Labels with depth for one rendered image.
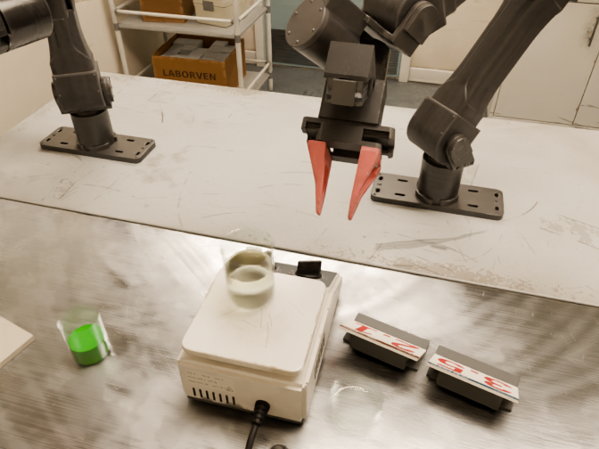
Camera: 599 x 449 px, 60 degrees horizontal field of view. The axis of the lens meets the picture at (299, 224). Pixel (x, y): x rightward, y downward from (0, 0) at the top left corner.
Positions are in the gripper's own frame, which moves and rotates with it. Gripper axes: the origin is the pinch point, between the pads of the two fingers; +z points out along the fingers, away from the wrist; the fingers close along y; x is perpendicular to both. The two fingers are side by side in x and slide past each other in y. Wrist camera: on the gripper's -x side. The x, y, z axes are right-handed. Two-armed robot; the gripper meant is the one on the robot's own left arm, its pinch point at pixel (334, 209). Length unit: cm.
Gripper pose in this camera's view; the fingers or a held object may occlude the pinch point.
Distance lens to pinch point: 57.6
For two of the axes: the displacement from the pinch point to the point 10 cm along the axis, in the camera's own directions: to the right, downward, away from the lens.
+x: 1.6, 2.0, 9.7
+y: 9.7, 1.7, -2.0
